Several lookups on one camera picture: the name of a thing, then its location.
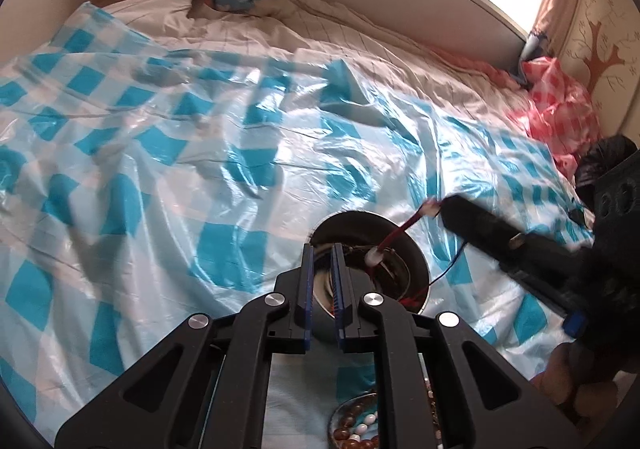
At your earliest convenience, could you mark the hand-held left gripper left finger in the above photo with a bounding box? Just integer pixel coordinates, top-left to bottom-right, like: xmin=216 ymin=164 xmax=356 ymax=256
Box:
xmin=55 ymin=243 xmax=315 ymax=449

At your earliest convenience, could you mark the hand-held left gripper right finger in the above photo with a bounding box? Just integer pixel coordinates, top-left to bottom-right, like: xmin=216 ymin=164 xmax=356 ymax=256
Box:
xmin=330 ymin=243 xmax=583 ymax=449

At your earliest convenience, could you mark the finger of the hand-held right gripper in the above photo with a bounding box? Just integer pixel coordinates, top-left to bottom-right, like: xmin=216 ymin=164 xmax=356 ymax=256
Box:
xmin=500 ymin=261 xmax=588 ymax=337
xmin=440 ymin=193 xmax=598 ymax=275

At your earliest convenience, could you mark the round metal tin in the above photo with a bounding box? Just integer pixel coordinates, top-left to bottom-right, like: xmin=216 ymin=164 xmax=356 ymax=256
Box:
xmin=305 ymin=210 xmax=432 ymax=317

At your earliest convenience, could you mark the red cord bracelet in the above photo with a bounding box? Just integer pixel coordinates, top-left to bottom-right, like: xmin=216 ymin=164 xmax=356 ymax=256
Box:
xmin=367 ymin=198 xmax=443 ymax=270

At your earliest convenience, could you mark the white bead bracelet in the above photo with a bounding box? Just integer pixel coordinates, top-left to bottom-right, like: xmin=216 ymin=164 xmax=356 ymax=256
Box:
xmin=356 ymin=410 xmax=379 ymax=441

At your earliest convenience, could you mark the person's right hand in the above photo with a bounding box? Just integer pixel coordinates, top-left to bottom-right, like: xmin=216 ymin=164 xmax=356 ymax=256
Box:
xmin=532 ymin=341 xmax=631 ymax=425

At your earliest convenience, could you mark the black plastic bag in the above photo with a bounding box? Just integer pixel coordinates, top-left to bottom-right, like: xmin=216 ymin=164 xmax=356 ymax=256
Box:
xmin=575 ymin=135 xmax=638 ymax=190

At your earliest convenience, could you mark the pink checked plastic sheet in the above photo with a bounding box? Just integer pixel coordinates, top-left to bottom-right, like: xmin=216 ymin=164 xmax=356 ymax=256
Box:
xmin=507 ymin=56 xmax=603 ymax=180

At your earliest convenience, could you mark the pink blanket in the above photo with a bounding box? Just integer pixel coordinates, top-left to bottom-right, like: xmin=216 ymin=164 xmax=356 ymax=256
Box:
xmin=430 ymin=46 xmax=526 ymax=90

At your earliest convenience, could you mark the blue checked plastic sheet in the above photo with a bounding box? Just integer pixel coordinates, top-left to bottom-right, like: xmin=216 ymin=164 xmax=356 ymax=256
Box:
xmin=0 ymin=1 xmax=596 ymax=449

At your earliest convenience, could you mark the striped beige bedsheet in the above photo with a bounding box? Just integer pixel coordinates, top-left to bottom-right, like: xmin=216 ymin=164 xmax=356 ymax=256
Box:
xmin=100 ymin=0 xmax=531 ymax=94

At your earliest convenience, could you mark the brown tree wall decal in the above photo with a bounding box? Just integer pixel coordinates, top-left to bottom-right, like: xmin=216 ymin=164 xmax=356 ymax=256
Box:
xmin=570 ymin=0 xmax=640 ymax=94

